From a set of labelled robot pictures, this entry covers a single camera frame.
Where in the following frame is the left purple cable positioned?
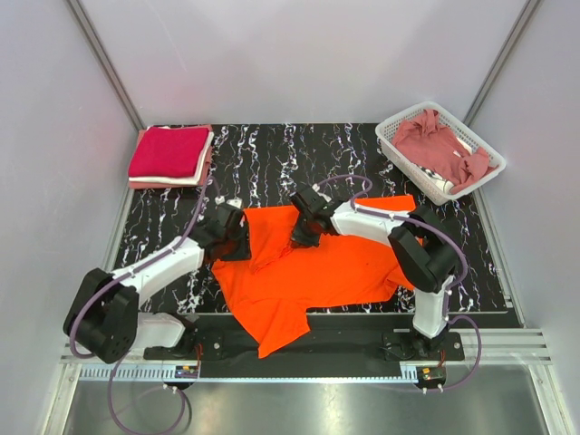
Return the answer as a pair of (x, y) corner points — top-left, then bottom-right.
(63, 177), (227, 434)

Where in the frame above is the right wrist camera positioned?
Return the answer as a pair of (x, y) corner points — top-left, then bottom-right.
(290, 186), (334, 218)

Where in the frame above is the aluminium frame rail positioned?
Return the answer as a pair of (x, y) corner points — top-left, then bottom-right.
(59, 328), (552, 365)

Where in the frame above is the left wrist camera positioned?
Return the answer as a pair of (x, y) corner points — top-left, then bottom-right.
(215, 196), (246, 230)

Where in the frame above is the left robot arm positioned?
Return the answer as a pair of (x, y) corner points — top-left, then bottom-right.
(63, 198), (251, 363)

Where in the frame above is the orange t shirt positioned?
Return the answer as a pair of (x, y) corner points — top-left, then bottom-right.
(212, 206), (412, 358)

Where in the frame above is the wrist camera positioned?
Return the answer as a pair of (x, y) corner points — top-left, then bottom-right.
(290, 186), (334, 218)
(215, 196), (246, 230)

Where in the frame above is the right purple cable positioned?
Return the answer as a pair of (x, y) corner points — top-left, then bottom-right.
(310, 175), (482, 393)

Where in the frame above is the white cable duct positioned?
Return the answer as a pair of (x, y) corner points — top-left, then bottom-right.
(79, 364), (421, 382)

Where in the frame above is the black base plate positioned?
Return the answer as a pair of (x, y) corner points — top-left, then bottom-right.
(144, 314), (465, 374)

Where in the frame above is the folded pink t shirt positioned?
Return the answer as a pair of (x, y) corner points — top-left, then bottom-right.
(128, 129), (214, 190)

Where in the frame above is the purple cable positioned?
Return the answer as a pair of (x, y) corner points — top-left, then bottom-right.
(310, 175), (482, 393)
(63, 177), (227, 434)

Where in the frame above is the dusty pink t shirt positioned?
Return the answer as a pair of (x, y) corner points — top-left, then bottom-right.
(392, 109), (494, 195)

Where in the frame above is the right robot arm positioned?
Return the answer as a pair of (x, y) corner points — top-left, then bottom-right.
(291, 193), (459, 360)

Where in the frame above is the folded magenta t shirt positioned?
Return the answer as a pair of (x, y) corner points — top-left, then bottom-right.
(127, 126), (214, 179)

